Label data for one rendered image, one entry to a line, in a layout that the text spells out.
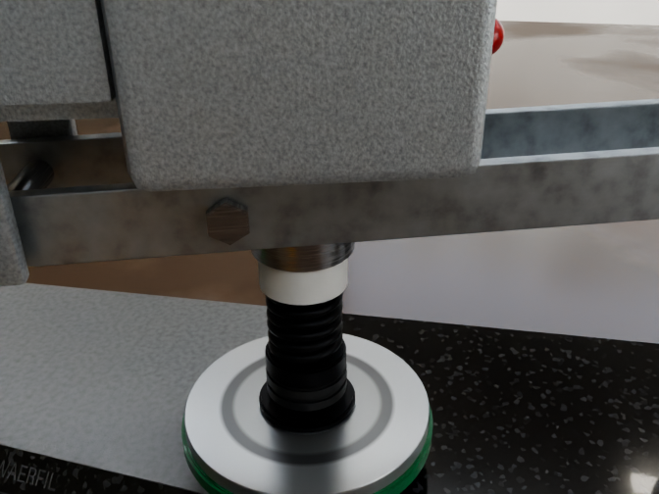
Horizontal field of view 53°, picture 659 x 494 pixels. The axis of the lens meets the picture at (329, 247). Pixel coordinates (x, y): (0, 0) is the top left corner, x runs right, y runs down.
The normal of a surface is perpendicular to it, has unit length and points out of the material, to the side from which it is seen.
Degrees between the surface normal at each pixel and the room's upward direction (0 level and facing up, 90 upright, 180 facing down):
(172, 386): 0
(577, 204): 90
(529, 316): 0
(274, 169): 90
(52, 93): 90
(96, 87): 90
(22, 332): 0
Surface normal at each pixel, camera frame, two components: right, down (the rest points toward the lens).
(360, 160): 0.10, 0.46
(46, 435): -0.01, -0.89
